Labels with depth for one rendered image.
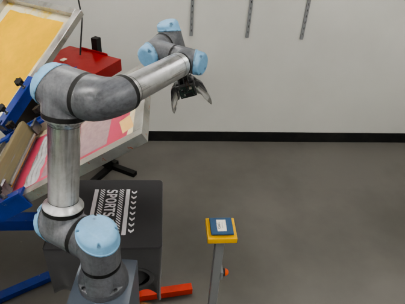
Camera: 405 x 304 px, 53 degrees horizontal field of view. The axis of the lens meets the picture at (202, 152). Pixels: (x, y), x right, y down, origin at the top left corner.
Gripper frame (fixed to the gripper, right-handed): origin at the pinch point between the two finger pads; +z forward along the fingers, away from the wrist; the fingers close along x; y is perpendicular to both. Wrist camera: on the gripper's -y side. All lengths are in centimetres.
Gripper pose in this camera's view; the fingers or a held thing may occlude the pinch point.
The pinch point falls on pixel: (192, 108)
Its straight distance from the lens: 158.5
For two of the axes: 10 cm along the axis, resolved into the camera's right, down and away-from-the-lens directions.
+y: 0.7, 5.8, -8.1
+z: 2.3, 7.8, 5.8
